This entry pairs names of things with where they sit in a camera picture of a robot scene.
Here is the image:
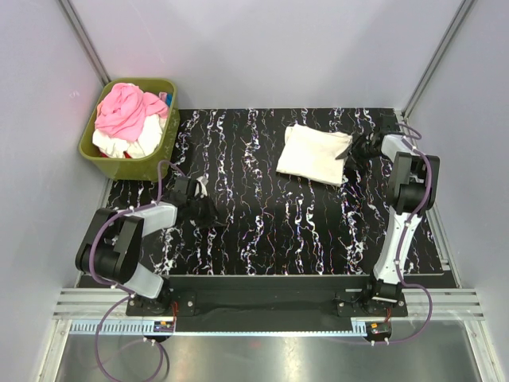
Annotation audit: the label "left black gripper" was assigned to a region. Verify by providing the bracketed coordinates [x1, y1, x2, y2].
[187, 193, 226, 229]

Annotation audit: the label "olive green plastic bin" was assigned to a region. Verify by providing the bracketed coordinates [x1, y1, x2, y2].
[79, 78, 180, 181]

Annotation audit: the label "blue item in bin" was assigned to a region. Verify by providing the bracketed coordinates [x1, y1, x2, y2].
[159, 92, 173, 107]

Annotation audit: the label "pink t shirt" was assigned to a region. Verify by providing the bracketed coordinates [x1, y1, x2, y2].
[95, 83, 169, 142]

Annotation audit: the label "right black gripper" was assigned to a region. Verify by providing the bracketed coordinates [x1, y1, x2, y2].
[337, 134, 381, 171]

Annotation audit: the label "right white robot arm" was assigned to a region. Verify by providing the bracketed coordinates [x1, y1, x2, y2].
[336, 117, 440, 316]

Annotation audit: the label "white t shirt in bin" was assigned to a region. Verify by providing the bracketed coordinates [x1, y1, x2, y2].
[92, 115, 166, 159]

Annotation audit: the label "cream white t shirt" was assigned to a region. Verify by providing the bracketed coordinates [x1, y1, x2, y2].
[276, 124, 352, 186]

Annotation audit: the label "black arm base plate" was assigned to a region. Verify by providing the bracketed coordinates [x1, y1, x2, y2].
[126, 275, 408, 318]

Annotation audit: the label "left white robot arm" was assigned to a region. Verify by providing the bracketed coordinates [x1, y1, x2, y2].
[75, 176, 222, 315]

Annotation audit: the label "black marbled table mat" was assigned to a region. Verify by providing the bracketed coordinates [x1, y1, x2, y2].
[83, 107, 450, 276]

